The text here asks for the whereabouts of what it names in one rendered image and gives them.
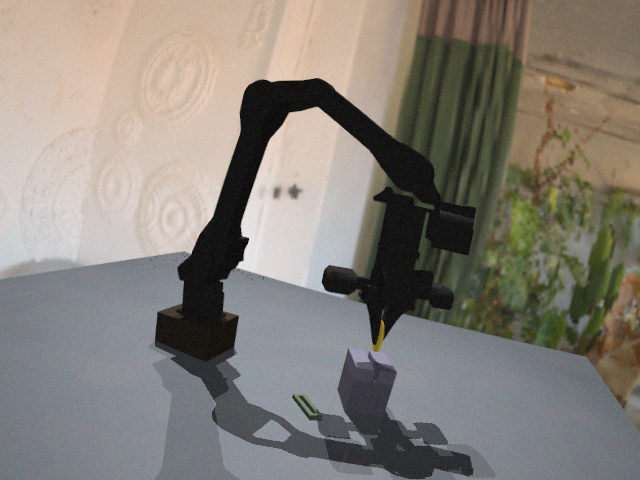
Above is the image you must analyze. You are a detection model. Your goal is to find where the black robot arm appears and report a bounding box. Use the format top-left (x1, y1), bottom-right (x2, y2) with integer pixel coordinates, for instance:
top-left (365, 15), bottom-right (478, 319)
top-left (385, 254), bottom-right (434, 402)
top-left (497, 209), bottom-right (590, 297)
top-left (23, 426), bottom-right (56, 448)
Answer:
top-left (176, 78), bottom-right (476, 322)

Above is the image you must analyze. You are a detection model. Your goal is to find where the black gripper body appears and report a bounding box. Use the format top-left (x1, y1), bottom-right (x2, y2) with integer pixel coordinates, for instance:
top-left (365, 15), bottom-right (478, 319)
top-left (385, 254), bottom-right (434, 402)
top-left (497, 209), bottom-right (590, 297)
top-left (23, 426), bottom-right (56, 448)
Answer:
top-left (322, 235), bottom-right (454, 310)

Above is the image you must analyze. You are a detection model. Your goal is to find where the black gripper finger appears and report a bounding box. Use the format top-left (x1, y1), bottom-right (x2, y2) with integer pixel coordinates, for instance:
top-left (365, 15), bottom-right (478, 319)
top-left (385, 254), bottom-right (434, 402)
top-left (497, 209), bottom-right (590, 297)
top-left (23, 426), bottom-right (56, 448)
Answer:
top-left (359, 291), bottom-right (385, 345)
top-left (381, 305), bottom-right (415, 338)

